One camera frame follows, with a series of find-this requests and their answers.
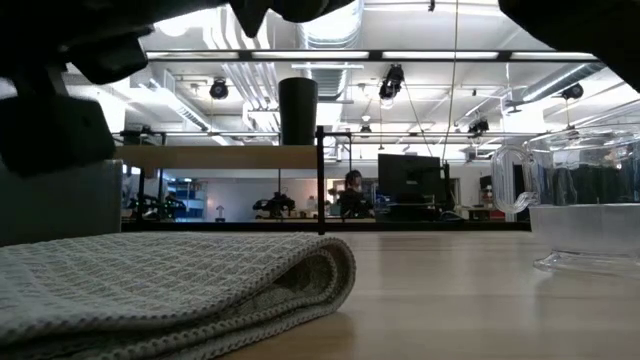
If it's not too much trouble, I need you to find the clear glass mug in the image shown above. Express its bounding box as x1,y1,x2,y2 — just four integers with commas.
491,124,640,279

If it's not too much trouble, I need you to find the grey waffle dish cloth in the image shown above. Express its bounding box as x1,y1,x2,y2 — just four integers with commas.
0,232,357,360

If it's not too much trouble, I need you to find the black ceiling spotlight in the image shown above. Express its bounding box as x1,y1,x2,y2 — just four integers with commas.
467,117,491,137
560,82,585,102
378,63,406,101
208,77,230,101

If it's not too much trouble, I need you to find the thin hanging cable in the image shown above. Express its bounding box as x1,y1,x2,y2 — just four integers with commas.
441,0,460,162

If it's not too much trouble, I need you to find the person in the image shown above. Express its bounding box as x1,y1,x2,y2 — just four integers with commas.
338,169,375,220

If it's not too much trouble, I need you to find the black table frame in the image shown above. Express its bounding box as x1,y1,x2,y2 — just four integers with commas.
122,218,531,235

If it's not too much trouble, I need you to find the black overhead beam with lights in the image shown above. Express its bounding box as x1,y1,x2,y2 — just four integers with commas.
142,48,597,64

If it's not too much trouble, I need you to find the silver ventilation duct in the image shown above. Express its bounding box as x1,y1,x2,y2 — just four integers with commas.
297,0,366,101

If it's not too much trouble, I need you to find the wooden shelf with black frame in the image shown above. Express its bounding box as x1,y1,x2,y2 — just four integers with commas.
113,124,354,237

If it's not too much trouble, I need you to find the black computer monitor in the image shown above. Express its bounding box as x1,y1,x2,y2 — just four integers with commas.
377,153,444,199

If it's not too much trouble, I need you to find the tall black cup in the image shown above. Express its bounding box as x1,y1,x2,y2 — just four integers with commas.
278,77,319,147

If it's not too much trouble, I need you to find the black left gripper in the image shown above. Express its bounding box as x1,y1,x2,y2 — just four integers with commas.
0,95,117,178

